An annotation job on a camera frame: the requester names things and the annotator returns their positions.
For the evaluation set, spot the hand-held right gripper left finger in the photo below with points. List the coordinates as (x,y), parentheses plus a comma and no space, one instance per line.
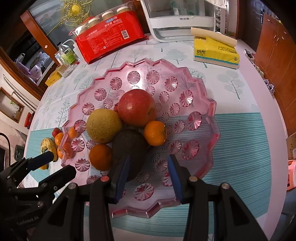
(121,178)

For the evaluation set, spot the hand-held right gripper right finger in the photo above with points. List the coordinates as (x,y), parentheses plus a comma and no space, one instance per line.
(173,178)

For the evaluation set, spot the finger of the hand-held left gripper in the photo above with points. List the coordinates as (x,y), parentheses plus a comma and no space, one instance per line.
(40,160)
(60,175)

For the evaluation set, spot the spotted yellow banana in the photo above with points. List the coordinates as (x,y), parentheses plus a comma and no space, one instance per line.
(48,144)

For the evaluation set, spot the small red plum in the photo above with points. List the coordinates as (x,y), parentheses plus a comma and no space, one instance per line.
(55,132)

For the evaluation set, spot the dark avocado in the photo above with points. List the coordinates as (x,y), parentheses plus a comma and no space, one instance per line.
(129,143)

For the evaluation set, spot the yellow brown pear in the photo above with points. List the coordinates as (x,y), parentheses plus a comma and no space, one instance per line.
(104,125)

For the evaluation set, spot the pink plastic fruit tray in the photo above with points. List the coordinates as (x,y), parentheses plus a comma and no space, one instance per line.
(185,109)

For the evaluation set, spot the red apple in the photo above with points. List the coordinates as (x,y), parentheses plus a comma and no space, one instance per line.
(136,106)

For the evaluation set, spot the red lidded dark jar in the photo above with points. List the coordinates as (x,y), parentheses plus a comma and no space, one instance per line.
(29,119)

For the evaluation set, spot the teal striped placemat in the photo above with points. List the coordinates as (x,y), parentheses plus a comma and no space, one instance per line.
(242,139)

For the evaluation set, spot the yellow cardboard box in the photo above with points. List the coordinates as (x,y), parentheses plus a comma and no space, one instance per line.
(52,80)

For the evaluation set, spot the clear glass cup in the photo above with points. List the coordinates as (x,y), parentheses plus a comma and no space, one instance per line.
(66,71)

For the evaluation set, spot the clear plastic bottle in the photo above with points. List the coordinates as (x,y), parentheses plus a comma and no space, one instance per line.
(68,58)

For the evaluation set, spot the white squeeze bottle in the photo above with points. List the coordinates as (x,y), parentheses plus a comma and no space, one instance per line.
(77,54)

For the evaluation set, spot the pink plastic stool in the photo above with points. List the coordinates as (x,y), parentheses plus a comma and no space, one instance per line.
(291,176)

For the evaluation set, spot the yellow tissue pack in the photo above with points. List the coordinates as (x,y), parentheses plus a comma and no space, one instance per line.
(215,53)

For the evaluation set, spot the white sneaker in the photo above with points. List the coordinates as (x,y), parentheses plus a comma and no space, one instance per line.
(269,87)

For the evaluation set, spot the wood framed glass door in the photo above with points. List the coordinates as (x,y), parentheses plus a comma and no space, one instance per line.
(53,27)

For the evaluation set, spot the red paper cup pack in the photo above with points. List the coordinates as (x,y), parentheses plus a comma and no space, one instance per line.
(108,39)

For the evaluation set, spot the dark sneaker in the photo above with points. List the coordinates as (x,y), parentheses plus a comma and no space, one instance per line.
(249,54)

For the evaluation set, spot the white countertop appliance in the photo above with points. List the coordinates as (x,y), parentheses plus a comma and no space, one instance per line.
(185,25)

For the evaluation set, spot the gold door ornament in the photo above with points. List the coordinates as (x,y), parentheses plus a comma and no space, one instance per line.
(75,8)

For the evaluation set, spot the wood framed wall niche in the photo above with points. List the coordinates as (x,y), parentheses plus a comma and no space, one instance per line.
(11,106)

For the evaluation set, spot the silver wall rail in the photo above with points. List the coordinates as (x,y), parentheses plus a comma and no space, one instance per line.
(13,92)

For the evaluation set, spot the wooden wall cabinet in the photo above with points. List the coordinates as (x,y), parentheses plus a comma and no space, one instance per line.
(275,58)

